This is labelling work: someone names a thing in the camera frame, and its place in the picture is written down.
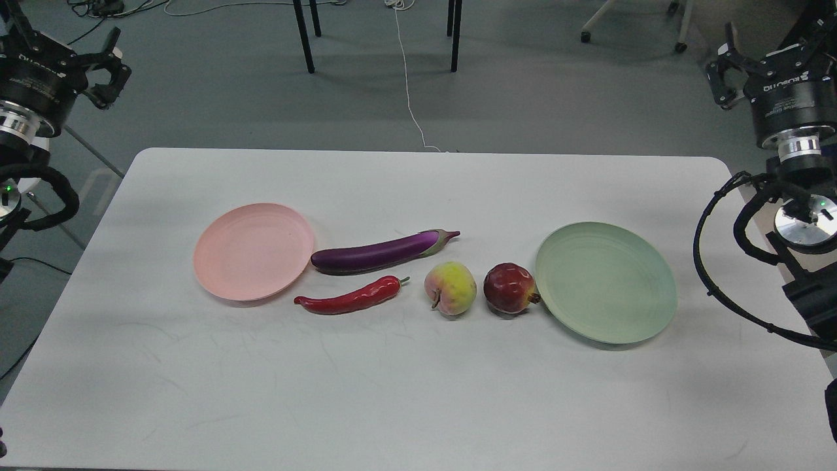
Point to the white office chair base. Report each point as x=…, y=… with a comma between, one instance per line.
x=679, y=12

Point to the purple eggplant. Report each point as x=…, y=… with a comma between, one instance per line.
x=367, y=258

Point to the black table leg right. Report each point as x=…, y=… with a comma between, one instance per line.
x=453, y=28

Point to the red pomegranate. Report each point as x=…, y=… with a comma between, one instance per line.
x=509, y=289

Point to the red chili pepper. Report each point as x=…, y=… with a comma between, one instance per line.
x=373, y=294

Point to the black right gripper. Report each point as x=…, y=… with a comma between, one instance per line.
x=798, y=95

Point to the pink plastic plate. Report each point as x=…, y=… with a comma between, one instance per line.
x=253, y=252

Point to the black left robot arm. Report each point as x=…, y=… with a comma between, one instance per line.
x=23, y=160

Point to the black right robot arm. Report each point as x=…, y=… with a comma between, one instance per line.
x=791, y=212

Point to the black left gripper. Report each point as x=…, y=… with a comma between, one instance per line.
x=36, y=80

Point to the black table leg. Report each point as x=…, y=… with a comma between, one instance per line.
x=303, y=30
x=453, y=28

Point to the yellow pink peach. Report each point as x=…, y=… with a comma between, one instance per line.
x=450, y=288

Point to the black table leg left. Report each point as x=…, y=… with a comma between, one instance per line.
x=303, y=30

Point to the green plastic plate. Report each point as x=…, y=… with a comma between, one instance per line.
x=605, y=283

